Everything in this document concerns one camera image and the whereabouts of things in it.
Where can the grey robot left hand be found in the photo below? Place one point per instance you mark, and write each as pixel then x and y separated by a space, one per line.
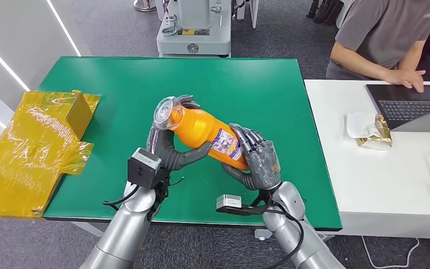
pixel 163 148

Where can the person's right hand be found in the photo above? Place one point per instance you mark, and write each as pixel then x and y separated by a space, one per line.
pixel 404 77

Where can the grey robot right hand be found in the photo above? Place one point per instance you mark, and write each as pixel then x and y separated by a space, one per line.
pixel 261 167

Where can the orange detergent bottle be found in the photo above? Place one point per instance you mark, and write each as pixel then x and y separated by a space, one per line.
pixel 196 128

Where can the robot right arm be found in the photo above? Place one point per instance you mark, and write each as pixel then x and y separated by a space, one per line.
pixel 311 256

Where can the person's right forearm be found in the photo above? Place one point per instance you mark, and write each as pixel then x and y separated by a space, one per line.
pixel 356 67

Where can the person's left forearm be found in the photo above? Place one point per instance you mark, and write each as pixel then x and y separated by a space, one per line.
pixel 411 55

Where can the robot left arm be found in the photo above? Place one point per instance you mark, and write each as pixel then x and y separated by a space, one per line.
pixel 126 230

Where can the dark laptop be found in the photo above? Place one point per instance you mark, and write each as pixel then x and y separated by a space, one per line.
pixel 404 107

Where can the gold foil packet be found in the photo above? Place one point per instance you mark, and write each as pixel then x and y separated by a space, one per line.
pixel 383 130

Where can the person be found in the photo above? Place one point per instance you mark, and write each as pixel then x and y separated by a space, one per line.
pixel 378 26

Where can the white tissue paper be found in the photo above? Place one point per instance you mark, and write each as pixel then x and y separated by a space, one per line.
pixel 359 124

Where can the white table foot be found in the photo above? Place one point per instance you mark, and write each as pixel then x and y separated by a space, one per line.
pixel 263 234

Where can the green table mat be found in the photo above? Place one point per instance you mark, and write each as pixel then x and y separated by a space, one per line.
pixel 237 93

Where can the black shoes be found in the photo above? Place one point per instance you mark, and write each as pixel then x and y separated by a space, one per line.
pixel 326 11

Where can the white table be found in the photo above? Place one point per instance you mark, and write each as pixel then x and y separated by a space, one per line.
pixel 378 178

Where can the white robot stand machine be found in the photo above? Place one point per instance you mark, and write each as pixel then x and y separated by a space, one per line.
pixel 192 46

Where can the yellow taped cardboard box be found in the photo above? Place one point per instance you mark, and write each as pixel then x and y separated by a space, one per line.
pixel 33 148

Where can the chrome round stand base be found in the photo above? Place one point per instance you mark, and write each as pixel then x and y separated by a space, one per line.
pixel 144 5

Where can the white panel board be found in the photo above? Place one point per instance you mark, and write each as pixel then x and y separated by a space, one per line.
pixel 254 11

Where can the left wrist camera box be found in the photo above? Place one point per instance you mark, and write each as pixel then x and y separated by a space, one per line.
pixel 142 169

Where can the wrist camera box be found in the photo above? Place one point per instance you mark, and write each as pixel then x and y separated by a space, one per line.
pixel 142 169
pixel 228 202

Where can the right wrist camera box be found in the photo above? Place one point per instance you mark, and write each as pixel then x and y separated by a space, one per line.
pixel 228 202

